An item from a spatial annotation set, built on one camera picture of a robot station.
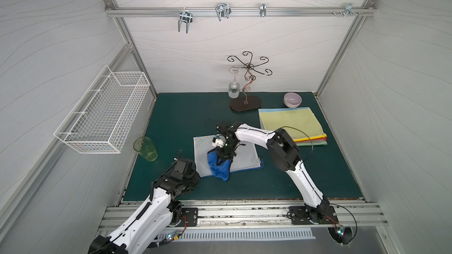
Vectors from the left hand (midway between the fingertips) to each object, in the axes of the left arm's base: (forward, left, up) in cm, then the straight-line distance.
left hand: (201, 179), depth 84 cm
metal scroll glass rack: (+50, -25, +1) cm, 56 cm away
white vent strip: (-22, -6, -1) cm, 23 cm away
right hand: (+9, -8, -1) cm, 12 cm away
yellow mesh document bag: (+36, -57, -3) cm, 68 cm away
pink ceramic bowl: (+52, -54, +2) cm, 75 cm away
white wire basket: (+11, +38, +31) cm, 50 cm away
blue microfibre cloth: (+3, -10, +2) cm, 10 cm away
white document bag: (+12, -23, 0) cm, 25 cm away
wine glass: (+42, -15, +21) cm, 50 cm away
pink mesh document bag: (+24, -68, 0) cm, 72 cm away
